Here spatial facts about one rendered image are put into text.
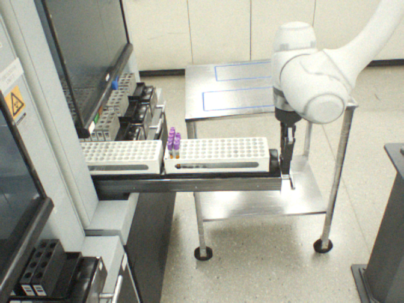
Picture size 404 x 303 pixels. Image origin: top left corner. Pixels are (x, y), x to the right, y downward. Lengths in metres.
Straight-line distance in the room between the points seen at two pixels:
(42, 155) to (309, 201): 1.25
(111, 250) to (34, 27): 0.57
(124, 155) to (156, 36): 2.38
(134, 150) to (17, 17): 0.50
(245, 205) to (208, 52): 1.95
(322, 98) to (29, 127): 0.58
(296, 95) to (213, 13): 2.56
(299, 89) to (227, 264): 1.24
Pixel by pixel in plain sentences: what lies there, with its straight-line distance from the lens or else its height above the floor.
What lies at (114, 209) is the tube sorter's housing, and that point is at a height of 0.73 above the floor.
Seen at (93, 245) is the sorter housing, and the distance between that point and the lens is 1.07.
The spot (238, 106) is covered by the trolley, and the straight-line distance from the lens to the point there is 1.38.
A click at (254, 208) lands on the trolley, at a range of 1.73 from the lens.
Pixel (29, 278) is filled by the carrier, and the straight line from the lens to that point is 0.88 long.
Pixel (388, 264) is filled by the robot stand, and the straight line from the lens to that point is 1.64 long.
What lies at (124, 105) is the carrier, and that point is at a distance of 1.41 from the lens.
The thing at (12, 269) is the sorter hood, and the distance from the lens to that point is 0.74.
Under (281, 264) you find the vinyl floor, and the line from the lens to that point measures 1.89.
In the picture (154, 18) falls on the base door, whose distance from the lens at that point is 3.37.
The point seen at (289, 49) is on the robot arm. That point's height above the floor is 1.17.
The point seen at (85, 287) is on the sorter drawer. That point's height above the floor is 0.82.
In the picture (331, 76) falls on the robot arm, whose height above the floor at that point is 1.17.
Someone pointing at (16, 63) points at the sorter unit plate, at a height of 1.25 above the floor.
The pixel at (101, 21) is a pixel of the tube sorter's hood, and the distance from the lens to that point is 1.26.
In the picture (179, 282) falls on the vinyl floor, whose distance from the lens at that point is 1.84.
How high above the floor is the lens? 1.51
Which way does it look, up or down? 37 degrees down
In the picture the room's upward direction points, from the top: 6 degrees counter-clockwise
